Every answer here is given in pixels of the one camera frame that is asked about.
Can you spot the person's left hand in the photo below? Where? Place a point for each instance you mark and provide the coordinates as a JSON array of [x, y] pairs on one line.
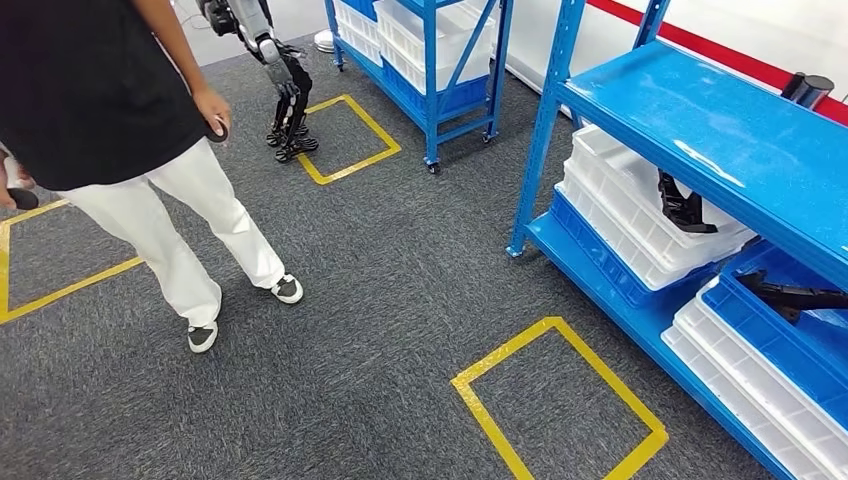
[[212, 109]]

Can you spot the person's right hand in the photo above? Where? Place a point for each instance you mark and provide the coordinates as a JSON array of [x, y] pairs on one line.
[[8, 182]]

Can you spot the black hand controller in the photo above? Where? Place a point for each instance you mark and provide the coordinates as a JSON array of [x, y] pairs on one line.
[[217, 136], [25, 199]]

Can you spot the person's left forearm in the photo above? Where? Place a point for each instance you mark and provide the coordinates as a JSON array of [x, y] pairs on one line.
[[169, 40]]

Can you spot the blue wheeled shelf cart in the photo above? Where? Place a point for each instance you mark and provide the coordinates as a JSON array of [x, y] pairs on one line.
[[430, 99]]

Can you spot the black part in crate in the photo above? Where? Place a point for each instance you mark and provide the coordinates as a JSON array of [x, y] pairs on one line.
[[788, 298], [682, 208]]

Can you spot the blue steel shelf rack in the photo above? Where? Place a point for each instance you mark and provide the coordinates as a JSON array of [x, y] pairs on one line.
[[696, 126]]

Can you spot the standing black humanoid robot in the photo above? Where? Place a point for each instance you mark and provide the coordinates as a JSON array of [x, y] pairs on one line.
[[291, 99]]

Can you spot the person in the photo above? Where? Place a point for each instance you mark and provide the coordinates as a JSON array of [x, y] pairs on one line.
[[99, 79]]

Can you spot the yellow floor tape marking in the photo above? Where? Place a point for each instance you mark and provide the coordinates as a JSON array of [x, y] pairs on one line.
[[372, 124], [66, 290], [478, 414]]

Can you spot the white round floor base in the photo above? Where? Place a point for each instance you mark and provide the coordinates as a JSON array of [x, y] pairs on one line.
[[324, 43]]

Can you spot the small white cart crate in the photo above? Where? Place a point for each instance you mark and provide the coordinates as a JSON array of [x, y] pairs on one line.
[[354, 36]]

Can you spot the large white cart crate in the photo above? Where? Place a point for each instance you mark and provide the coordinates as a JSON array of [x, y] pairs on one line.
[[404, 40]]

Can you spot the blue cart crate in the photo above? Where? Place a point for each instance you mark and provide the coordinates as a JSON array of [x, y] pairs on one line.
[[464, 96]]

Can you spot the red barrier belt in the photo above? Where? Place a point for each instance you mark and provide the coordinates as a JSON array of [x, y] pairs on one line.
[[696, 50]]

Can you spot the white car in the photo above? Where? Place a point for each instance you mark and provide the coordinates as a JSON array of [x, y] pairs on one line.
[[762, 26]]

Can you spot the black barrier post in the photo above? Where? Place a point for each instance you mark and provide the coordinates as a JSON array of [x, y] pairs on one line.
[[811, 93]]

